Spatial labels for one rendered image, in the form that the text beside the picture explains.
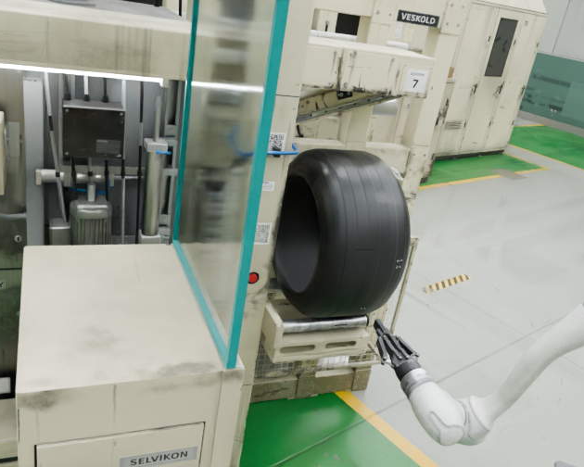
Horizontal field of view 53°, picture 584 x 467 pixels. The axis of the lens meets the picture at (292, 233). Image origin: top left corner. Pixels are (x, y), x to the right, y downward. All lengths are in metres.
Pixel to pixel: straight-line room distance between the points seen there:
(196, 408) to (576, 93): 12.75
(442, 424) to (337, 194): 0.71
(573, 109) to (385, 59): 11.55
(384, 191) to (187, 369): 0.95
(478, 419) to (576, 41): 12.34
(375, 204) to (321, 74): 0.50
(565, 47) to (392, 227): 12.14
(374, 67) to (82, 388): 1.47
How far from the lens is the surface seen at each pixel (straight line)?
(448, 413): 1.62
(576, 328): 1.54
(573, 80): 13.59
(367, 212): 1.77
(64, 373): 1.12
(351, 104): 2.25
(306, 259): 2.26
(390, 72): 2.14
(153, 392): 1.13
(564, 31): 13.86
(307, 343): 1.99
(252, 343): 2.04
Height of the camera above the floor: 1.96
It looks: 23 degrees down
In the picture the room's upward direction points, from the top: 10 degrees clockwise
